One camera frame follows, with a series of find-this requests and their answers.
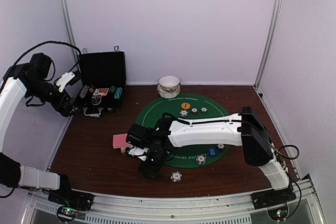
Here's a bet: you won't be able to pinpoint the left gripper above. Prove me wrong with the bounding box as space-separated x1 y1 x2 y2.
26 78 83 116

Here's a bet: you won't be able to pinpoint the light blue chip stack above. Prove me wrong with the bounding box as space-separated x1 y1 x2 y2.
171 172 182 183

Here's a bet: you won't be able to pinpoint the pink playing card deck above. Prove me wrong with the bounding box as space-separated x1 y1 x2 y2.
112 133 129 149

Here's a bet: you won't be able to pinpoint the blue round dealer button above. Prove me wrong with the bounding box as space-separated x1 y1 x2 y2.
206 148 218 157

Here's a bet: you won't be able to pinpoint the dark chips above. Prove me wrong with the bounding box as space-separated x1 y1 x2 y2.
201 107 208 113

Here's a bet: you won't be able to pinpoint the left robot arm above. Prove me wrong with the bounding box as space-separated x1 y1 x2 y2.
1 40 80 205

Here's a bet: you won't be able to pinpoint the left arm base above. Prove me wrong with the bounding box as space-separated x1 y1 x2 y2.
44 190 94 223

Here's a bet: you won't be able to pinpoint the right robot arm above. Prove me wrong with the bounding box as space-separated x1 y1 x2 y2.
138 106 291 204

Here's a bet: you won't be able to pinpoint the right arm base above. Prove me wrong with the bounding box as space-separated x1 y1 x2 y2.
251 188 296 222

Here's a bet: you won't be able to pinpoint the clear dealer puck in case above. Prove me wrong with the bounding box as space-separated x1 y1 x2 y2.
91 96 102 106

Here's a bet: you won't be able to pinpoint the cards in case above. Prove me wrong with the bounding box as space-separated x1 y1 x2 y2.
92 88 109 97

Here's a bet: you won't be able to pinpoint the black poker chip case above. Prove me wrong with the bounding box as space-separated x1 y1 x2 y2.
77 46 127 118

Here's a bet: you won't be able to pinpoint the teal chip stack in case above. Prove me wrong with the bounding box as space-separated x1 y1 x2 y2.
113 87 123 99

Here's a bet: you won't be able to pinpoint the round green poker mat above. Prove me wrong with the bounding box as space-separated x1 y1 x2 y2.
136 93 230 168

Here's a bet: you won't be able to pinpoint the lower white ceramic bowl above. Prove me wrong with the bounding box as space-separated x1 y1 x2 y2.
156 84 181 99

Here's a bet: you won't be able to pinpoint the white ceramic bowl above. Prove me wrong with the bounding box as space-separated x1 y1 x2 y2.
156 84 181 99
159 76 180 90

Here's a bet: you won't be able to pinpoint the upper white ceramic bowl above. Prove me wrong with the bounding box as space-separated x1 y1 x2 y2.
159 76 180 90

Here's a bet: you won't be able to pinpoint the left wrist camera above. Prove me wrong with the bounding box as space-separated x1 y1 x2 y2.
55 70 82 93

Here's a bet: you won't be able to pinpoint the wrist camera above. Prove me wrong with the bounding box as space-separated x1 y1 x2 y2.
55 70 82 93
126 124 154 157

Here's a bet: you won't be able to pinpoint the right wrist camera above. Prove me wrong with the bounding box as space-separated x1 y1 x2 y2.
126 124 154 157

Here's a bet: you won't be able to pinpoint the left aluminium post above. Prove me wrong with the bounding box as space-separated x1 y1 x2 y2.
60 0 76 46

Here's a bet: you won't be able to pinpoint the aluminium post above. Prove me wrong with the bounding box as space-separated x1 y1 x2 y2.
254 0 283 90
60 0 76 46

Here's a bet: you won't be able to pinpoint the aluminium front rail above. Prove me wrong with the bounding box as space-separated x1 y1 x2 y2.
19 178 327 223

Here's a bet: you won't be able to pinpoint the right aluminium post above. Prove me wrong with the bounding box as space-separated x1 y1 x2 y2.
254 0 283 90

